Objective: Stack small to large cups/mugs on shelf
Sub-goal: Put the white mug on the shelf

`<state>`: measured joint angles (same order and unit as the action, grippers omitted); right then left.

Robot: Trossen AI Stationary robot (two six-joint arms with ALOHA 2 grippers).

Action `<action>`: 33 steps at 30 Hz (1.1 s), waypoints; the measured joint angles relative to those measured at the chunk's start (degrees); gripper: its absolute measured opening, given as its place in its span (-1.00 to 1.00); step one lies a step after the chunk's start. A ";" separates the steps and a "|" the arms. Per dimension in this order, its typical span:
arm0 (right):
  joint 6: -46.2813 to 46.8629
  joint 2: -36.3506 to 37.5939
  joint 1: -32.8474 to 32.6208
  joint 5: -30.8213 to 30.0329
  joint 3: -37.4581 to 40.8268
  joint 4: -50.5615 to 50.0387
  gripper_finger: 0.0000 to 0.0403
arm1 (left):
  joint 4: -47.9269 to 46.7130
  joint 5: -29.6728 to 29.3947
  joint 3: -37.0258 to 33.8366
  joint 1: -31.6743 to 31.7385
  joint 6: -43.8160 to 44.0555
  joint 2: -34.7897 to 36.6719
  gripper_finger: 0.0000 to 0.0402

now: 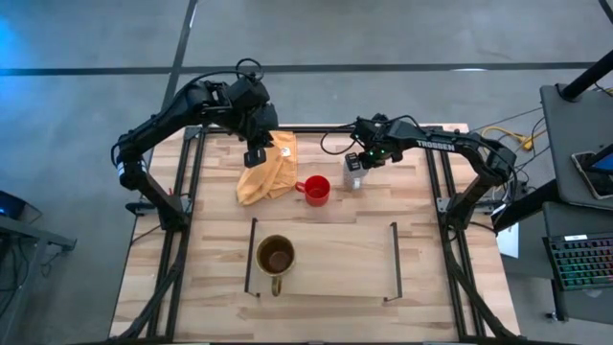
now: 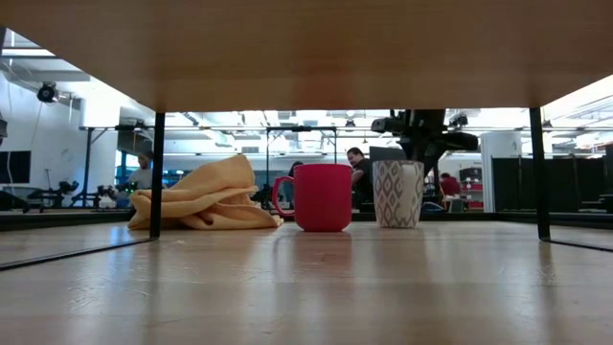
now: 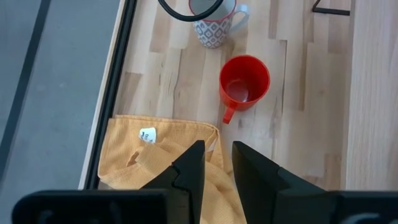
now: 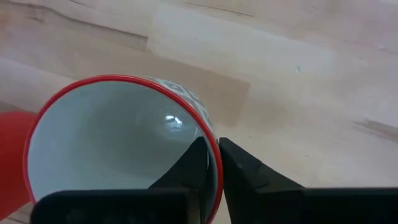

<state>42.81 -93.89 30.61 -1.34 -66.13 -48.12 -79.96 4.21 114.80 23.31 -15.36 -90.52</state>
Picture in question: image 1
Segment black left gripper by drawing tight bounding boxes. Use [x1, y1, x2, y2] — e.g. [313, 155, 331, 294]
[222, 76, 280, 170]

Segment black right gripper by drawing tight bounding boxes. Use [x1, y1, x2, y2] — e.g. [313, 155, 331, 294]
[344, 113, 402, 173]

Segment brown glazed mug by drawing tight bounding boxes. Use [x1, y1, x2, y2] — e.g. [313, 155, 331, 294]
[254, 234, 297, 298]

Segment yellow cloth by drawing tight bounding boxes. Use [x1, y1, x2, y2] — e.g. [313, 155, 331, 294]
[236, 129, 299, 207]

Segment red plastic mug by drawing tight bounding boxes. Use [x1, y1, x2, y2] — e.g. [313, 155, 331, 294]
[294, 174, 331, 208]

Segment white paper sheet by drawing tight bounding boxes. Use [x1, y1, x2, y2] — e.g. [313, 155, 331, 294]
[495, 222, 521, 260]

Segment grey side desk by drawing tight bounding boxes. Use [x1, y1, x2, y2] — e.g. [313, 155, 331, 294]
[539, 83, 613, 212]

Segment smartphone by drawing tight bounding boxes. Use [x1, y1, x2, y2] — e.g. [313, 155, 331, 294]
[570, 149, 613, 201]

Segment black round pole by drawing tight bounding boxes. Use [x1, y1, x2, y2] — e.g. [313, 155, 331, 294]
[559, 49, 613, 102]

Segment rgb backlit keyboard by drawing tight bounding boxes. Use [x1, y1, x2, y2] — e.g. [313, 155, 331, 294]
[543, 232, 613, 292]

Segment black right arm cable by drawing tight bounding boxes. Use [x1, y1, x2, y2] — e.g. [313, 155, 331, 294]
[319, 122, 359, 157]

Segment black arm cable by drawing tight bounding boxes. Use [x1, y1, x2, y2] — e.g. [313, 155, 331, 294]
[181, 57, 265, 97]
[319, 122, 359, 157]

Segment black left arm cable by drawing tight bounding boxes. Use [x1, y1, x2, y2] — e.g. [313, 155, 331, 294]
[181, 57, 265, 97]

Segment yellow floor cable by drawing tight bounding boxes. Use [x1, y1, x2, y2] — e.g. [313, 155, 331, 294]
[481, 125, 548, 152]

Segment black metal table frame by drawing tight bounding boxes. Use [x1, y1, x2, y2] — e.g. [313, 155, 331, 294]
[107, 125, 523, 345]

